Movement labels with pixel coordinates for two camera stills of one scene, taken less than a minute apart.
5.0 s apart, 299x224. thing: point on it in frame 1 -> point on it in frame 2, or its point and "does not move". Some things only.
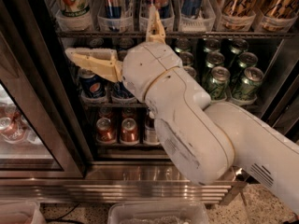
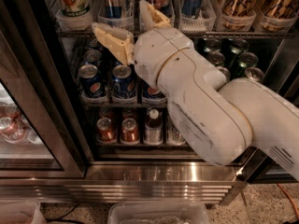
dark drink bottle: x=150 y=133 does not move
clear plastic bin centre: x=158 y=212 does not move
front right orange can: x=129 y=131 does not move
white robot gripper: x=146 y=66 -> x=160 y=51
